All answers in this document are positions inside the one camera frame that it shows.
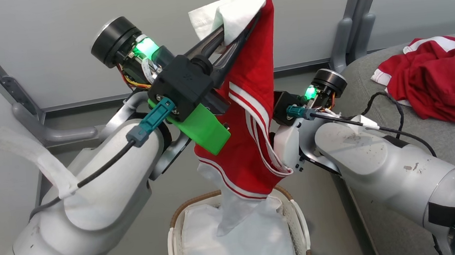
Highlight grey pipe brace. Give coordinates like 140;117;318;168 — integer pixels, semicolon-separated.
12;97;99;149
326;12;380;73

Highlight thin black looped cable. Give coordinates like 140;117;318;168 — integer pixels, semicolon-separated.
359;90;407;142

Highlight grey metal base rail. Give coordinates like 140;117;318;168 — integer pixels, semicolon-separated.
40;58;336;114

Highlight grey fabric sofa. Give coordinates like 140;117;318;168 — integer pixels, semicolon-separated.
322;32;455;255

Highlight bright green camera mount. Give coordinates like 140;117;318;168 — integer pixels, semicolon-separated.
147;93;232;160

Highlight white cloth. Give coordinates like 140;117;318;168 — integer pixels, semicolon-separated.
179;197;298;255

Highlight white fabric cable strap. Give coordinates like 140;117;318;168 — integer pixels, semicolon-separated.
0;122;81;204

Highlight white laundry basket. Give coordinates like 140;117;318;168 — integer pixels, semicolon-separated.
164;183;312;255

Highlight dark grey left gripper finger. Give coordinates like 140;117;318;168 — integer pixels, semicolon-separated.
204;12;268;90

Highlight red garment with white trim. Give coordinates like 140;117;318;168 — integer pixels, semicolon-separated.
368;35;455;130

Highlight red shorts with white stripes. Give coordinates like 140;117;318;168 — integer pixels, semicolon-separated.
184;0;297;204

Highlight black cable with teal plug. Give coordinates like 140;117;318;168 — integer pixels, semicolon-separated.
286;94;437;168
21;96;184;220

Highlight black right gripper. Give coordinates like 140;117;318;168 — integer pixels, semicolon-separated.
303;67;349;111

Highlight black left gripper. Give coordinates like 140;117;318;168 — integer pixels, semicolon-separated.
89;10;230;93

